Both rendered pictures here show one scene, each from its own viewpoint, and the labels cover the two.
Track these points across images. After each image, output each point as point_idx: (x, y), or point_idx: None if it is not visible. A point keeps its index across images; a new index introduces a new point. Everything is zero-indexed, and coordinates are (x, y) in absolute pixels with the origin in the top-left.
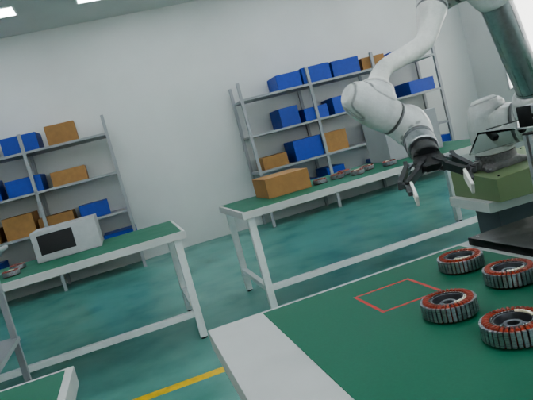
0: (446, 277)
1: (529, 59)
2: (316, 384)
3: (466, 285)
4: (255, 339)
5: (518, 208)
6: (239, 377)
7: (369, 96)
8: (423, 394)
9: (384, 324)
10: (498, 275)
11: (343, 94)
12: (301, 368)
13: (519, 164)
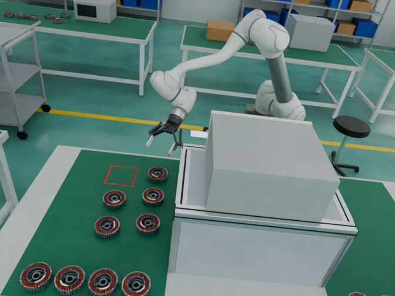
0: (146, 178)
1: (281, 87)
2: (43, 205)
3: (141, 189)
4: (61, 164)
5: None
6: (33, 183)
7: (158, 84)
8: (55, 234)
9: (94, 190)
10: (143, 197)
11: (152, 74)
12: (50, 194)
13: None
